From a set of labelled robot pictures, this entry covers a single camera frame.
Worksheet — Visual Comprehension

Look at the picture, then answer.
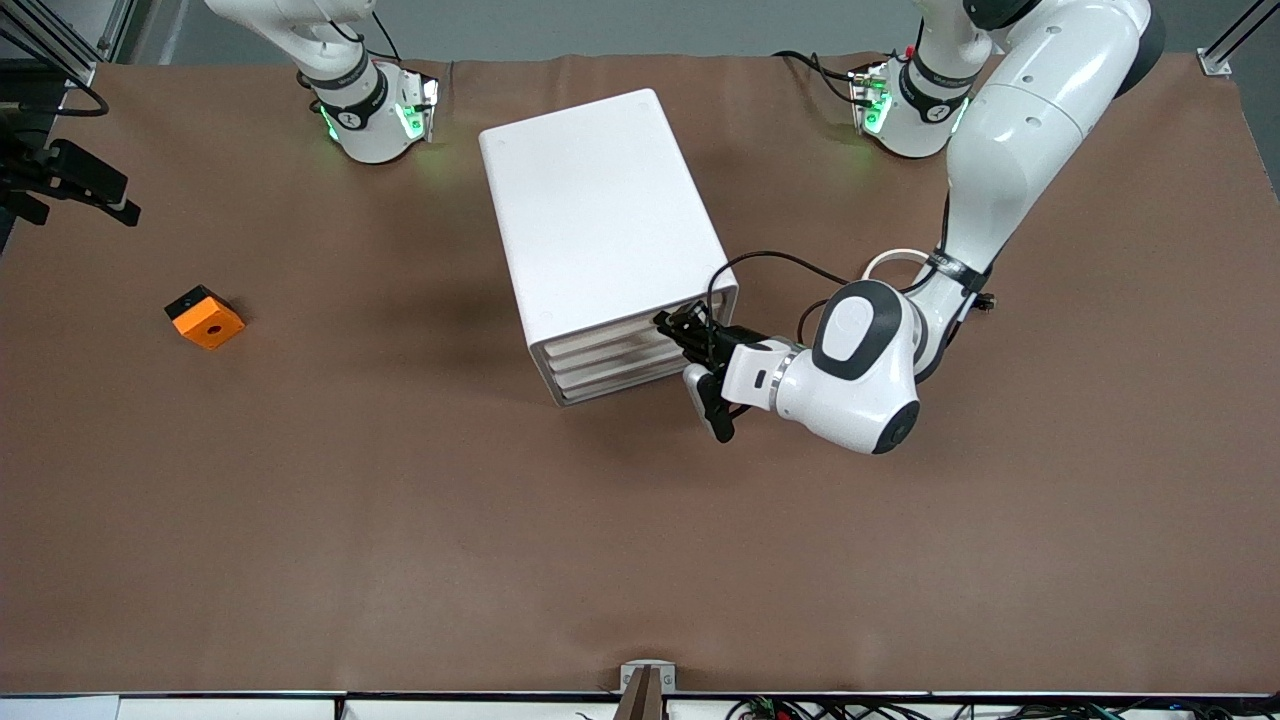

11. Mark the aluminium frame strut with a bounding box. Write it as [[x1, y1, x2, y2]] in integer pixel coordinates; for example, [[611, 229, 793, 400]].
[[1198, 0, 1280, 77], [0, 0, 138, 89]]

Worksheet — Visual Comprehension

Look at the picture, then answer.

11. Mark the white tray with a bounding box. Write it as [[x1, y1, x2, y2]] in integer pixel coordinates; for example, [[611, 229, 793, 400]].
[[540, 300, 701, 361]]

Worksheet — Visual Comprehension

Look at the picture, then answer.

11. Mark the white curved plastic ring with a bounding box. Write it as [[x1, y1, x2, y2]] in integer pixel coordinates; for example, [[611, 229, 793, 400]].
[[861, 248, 946, 286]]

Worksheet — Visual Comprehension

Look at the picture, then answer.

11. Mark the black arm base cable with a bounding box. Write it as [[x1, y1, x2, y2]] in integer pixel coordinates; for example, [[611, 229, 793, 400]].
[[772, 48, 871, 106]]

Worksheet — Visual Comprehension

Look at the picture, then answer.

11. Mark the aluminium camera post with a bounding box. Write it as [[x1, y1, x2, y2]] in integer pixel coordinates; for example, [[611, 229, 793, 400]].
[[613, 660, 678, 720]]

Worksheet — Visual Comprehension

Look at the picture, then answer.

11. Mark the orange and black switch box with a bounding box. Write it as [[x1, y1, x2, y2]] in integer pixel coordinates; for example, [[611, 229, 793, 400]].
[[164, 285, 247, 351]]

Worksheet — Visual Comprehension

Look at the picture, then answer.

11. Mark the brown table mat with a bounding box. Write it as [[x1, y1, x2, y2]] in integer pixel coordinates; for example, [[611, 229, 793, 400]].
[[0, 52, 1280, 698]]

